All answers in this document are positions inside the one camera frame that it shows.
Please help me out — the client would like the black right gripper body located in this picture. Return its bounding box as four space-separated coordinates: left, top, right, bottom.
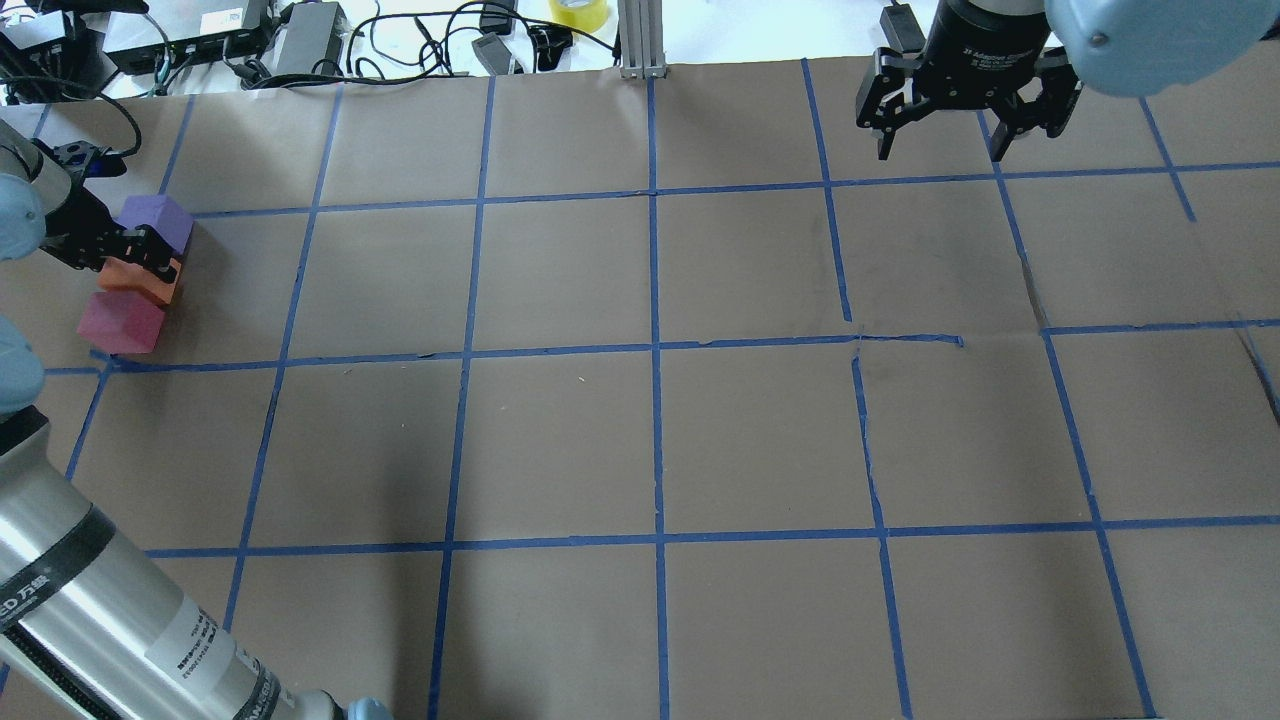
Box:
904 1 1070 111

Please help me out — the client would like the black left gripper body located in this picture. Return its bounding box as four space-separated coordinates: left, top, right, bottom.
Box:
38 177 116 272

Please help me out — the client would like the orange foam block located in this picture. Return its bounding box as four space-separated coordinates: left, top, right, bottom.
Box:
97 258 183 307

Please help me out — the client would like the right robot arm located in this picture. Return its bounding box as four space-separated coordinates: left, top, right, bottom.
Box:
856 1 1277 161

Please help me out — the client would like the purple foam block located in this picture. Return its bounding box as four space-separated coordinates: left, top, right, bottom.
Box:
116 193 195 259

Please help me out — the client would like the black power adapter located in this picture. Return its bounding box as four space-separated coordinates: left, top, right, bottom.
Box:
879 1 925 54

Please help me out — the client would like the red foam block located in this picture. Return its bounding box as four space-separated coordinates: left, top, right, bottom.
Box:
76 290 166 355

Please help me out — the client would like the yellow tape roll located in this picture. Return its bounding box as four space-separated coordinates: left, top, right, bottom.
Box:
548 0 611 33

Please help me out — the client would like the aluminium frame post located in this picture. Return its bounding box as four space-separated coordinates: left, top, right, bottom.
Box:
616 0 668 79

